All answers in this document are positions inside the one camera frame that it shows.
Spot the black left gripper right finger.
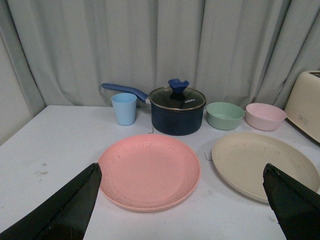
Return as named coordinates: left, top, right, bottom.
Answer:
left=263, top=163, right=320, bottom=240

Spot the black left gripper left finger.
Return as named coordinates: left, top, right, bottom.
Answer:
left=0, top=163, right=102, bottom=240

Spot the cream plate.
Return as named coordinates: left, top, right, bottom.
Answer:
left=211, top=132, right=320, bottom=203

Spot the pink plate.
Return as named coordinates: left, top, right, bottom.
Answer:
left=98, top=134, right=201, bottom=212

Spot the pink bowl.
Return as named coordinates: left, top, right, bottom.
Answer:
left=245, top=103, right=287, bottom=132

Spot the cream toaster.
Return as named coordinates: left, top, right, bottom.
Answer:
left=284, top=71, right=320, bottom=142

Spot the green bowl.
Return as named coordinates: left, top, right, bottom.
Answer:
left=206, top=102, right=245, bottom=131

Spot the light blue cup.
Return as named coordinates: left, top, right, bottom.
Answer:
left=111, top=93, right=137, bottom=126

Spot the dark blue saucepan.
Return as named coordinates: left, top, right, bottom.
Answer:
left=101, top=83, right=205, bottom=136

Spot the glass pot lid blue knob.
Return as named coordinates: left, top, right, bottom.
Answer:
left=149, top=78, right=207, bottom=111

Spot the grey curtain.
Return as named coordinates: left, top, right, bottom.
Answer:
left=0, top=0, right=320, bottom=114

